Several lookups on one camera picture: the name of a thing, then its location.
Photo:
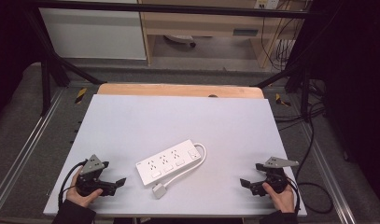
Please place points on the person's right hand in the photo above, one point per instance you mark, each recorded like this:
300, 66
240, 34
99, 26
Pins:
282, 200

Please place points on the wooden table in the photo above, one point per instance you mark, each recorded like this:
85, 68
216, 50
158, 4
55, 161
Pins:
178, 90

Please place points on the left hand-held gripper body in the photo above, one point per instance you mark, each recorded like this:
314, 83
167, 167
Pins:
91, 182

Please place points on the office chair wheel base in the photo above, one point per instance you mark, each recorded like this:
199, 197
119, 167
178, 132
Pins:
181, 39

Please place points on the aluminium rail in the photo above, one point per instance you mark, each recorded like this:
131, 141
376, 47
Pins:
25, 149
330, 177

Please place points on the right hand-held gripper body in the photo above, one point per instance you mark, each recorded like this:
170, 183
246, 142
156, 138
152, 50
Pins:
273, 174

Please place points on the white cabinet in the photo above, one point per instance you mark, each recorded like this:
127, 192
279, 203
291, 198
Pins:
91, 34

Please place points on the yellow black tape marker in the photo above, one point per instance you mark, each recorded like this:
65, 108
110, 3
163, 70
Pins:
281, 100
80, 95

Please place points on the person's left hand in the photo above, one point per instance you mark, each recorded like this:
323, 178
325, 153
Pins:
80, 197

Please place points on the light wooden desk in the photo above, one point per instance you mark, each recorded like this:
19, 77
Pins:
209, 25

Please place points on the black metal frame bar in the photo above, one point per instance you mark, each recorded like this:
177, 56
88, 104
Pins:
178, 9

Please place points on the white power strip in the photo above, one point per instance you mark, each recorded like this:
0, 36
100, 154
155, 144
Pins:
169, 161

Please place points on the white plug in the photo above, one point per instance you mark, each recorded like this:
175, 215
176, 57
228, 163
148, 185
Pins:
159, 190

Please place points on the white wall outlet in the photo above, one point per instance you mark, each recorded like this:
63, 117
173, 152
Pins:
267, 3

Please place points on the black metal stand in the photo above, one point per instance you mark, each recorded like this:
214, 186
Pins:
53, 68
299, 77

